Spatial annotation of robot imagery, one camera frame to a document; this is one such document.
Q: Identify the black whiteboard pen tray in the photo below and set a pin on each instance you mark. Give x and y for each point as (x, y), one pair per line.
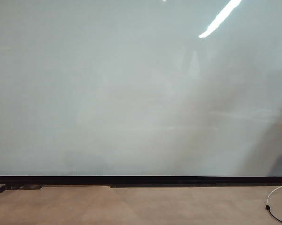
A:
(16, 187)

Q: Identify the white whiteboard with black frame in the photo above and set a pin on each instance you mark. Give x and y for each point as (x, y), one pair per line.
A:
(122, 93)

